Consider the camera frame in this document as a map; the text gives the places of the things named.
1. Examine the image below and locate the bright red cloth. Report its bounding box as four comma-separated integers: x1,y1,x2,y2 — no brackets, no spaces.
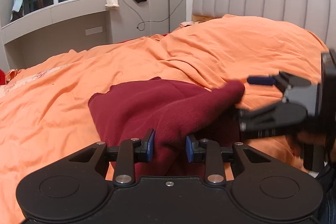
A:
0,69,6,85

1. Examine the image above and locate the white wall socket plate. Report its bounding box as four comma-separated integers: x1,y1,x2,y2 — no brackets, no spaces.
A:
85,26,103,36

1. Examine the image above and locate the grey built-in wardrobe unit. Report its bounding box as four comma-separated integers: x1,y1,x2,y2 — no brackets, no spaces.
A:
1,0,186,71

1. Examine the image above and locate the orange duvet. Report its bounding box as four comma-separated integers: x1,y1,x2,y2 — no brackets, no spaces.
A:
1,15,327,223

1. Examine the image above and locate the dark red long-sleeve sweater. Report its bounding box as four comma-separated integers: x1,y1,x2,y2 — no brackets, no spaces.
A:
88,77,245,178

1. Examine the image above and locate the black cable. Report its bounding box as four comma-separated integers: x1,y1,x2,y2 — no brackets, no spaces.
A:
120,0,195,32

